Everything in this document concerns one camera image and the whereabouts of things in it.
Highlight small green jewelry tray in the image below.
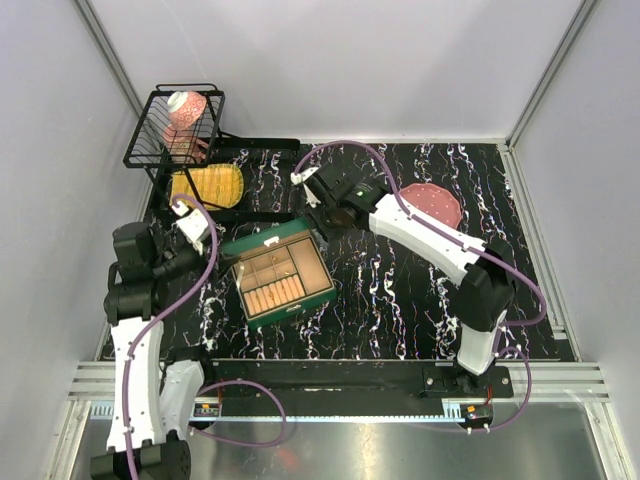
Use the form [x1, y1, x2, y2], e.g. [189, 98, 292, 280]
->
[232, 237, 334, 320]

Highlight large green jewelry box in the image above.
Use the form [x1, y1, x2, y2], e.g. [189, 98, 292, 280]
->
[219, 217, 337, 331]

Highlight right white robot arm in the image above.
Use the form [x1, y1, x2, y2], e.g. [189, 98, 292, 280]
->
[291, 164, 517, 397]

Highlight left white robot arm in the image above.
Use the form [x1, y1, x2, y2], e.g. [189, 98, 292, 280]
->
[90, 222, 216, 479]

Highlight yellow woven tray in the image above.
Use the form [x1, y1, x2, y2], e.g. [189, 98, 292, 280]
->
[170, 164, 244, 210]

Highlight pink polka dot plate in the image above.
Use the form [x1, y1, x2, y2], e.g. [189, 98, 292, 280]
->
[399, 183, 462, 229]

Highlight pink patterned cup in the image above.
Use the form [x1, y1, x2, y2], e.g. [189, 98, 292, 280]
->
[162, 125, 208, 164]

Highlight pink patterned ceramic bowl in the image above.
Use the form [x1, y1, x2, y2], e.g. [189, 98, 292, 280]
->
[167, 91, 206, 130]

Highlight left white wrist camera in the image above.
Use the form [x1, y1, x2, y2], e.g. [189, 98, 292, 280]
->
[172, 202, 210, 255]

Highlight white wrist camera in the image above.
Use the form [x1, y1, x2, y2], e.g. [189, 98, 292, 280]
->
[172, 202, 210, 255]
[290, 167, 321, 208]

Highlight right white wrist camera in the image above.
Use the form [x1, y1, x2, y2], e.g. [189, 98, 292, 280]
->
[290, 167, 321, 208]

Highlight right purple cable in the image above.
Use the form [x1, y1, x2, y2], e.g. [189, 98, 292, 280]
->
[294, 140, 547, 434]

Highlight purple cable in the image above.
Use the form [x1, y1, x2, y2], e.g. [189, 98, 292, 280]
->
[294, 140, 547, 434]
[122, 194, 287, 480]

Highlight black wire dish rack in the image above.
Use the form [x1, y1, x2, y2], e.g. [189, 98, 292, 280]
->
[123, 83, 301, 223]

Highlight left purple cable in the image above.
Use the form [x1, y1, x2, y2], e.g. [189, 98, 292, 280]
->
[122, 194, 287, 480]

